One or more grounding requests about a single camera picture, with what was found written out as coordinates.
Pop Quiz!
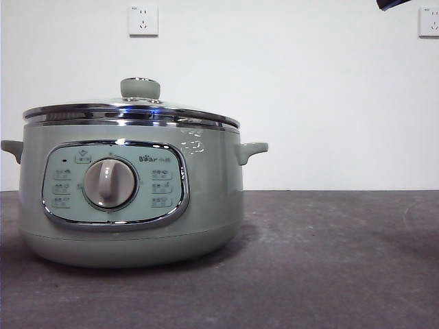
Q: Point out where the glass lid with green knob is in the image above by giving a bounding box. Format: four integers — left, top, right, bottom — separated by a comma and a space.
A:
22, 77, 240, 126

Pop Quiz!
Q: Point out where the pale green electric cooking pot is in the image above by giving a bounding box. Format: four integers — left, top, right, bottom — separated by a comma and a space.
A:
0, 119, 270, 269

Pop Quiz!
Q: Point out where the white wall socket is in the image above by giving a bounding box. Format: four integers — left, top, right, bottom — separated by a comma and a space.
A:
128, 5, 160, 38
418, 7, 439, 39

